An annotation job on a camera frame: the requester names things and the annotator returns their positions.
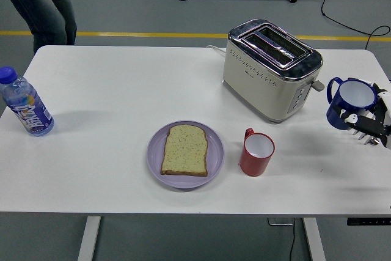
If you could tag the cream chrome toaster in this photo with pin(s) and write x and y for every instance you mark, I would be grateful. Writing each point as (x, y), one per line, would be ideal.
(259, 90)

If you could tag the silver metal toast rack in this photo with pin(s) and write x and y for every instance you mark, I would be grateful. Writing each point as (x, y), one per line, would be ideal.
(371, 141)

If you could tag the black table control panel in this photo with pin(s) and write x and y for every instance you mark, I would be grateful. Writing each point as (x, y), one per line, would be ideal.
(366, 221)

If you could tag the person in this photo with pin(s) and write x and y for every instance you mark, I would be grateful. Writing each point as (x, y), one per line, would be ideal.
(46, 4)

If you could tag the toast bread slice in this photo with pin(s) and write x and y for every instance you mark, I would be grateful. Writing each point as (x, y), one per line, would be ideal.
(184, 151)

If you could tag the purple round plate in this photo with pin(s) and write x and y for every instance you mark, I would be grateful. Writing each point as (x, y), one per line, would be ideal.
(155, 157)

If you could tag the grey under-table bracket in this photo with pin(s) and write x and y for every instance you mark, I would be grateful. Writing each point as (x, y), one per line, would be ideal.
(279, 222)

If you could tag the blue enamel cup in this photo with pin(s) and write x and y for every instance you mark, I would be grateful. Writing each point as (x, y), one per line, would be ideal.
(355, 93)

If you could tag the clear bottle with purple cap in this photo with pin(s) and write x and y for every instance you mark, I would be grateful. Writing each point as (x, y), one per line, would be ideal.
(27, 108)

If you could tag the white table leg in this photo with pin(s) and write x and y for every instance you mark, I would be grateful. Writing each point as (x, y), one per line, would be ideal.
(88, 239)
(314, 242)

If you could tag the red enamel cup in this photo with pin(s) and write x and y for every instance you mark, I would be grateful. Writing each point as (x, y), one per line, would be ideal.
(253, 163)

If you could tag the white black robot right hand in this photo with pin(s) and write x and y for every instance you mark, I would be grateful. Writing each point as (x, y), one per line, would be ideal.
(372, 126)

